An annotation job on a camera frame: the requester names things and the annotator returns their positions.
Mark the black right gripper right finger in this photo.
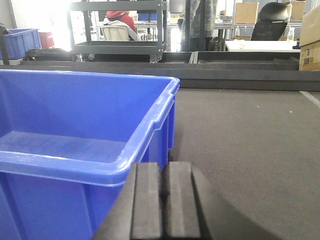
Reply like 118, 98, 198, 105
163, 162, 265, 240

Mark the person in red jacket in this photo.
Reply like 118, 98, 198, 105
103, 10, 139, 41

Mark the dark metal utility cart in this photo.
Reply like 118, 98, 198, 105
68, 0, 168, 63

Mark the person in camouflage trousers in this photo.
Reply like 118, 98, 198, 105
181, 0, 218, 52

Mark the white desk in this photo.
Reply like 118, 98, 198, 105
225, 39, 301, 53

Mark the blue plastic bin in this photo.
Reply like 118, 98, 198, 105
0, 69, 180, 240

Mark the background blue crate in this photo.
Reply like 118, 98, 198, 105
3, 28, 42, 60

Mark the cardboard box at right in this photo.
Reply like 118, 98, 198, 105
299, 6, 320, 71

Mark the red crate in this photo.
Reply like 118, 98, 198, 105
39, 32, 55, 49

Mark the black office chair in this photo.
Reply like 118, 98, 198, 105
250, 2, 292, 41

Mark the grey conveyor side rail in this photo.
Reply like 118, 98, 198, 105
0, 51, 320, 92

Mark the cardboard box on shelf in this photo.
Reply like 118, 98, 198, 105
234, 2, 259, 24

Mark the black bag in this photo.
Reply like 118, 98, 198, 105
23, 48, 76, 61

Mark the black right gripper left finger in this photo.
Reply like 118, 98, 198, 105
92, 162, 163, 240

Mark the dark grey conveyor belt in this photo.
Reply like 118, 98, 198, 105
170, 88, 320, 240

